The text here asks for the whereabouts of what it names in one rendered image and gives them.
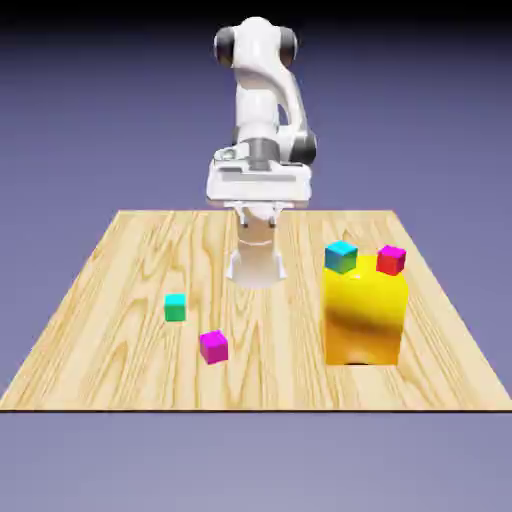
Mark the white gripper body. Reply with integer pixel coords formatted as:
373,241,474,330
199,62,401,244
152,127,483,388
205,158,314,210

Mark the small blue cube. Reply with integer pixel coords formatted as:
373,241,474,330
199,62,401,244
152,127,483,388
323,239,359,276

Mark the small green cube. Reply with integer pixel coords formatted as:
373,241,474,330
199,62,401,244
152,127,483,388
163,292,188,323

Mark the small red cube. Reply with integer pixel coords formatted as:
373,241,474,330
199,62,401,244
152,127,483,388
375,244,408,278

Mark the small magenta cube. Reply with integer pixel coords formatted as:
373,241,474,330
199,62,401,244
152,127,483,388
198,329,230,366

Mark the large yellow box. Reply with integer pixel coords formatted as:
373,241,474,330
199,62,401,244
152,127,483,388
322,254,410,367

